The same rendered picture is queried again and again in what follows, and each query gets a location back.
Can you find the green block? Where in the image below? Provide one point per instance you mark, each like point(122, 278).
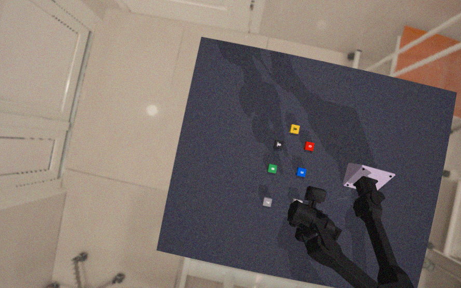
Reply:
point(272, 168)

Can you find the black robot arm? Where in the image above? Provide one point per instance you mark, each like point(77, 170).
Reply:
point(326, 251)

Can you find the yellow digit block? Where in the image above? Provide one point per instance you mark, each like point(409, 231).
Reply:
point(294, 129)

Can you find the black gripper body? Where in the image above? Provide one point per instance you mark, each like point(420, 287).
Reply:
point(313, 195)

